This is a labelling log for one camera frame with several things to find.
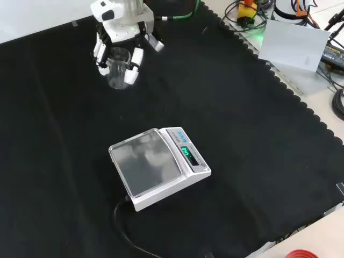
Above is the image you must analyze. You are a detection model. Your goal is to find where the black bench cloth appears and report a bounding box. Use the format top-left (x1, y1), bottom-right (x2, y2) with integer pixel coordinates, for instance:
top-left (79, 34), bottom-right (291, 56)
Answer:
top-left (0, 0), bottom-right (344, 258)

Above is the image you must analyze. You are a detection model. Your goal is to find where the black power cable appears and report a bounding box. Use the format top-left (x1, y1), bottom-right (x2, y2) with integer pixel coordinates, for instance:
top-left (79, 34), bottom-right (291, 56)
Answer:
top-left (113, 195), bottom-right (173, 258)

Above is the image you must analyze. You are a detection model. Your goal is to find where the yellow stop button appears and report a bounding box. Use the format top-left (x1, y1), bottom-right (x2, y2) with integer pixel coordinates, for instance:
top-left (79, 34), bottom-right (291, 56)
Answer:
top-left (237, 0), bottom-right (258, 25)

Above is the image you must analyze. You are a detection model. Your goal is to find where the white electronic balance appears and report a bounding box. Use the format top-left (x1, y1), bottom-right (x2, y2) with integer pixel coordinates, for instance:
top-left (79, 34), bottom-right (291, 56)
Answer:
top-left (108, 126), bottom-right (212, 213)

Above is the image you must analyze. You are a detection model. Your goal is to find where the red round object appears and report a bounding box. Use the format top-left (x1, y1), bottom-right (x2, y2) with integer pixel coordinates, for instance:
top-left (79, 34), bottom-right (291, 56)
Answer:
top-left (285, 249), bottom-right (320, 258)

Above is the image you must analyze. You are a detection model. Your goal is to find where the green cable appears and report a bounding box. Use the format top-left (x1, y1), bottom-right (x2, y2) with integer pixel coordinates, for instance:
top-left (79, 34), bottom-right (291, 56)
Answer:
top-left (160, 0), bottom-right (201, 22)

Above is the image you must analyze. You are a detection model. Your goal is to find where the black and yellow box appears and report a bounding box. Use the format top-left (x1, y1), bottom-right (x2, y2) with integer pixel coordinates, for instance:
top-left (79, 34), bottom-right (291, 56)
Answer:
top-left (321, 45), bottom-right (344, 69)

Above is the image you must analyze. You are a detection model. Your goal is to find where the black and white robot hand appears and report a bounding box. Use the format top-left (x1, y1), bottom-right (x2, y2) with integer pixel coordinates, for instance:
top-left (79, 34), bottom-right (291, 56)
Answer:
top-left (90, 0), bottom-right (165, 84)

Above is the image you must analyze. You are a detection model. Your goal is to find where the clear glass beaker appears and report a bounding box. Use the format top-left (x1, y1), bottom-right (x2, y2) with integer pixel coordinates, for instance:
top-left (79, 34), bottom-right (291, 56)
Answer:
top-left (106, 47), bottom-right (132, 90)

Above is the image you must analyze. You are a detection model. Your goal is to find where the black ribbed hose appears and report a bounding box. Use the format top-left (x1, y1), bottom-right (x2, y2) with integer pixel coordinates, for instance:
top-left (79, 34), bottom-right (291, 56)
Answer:
top-left (332, 88), bottom-right (344, 120)

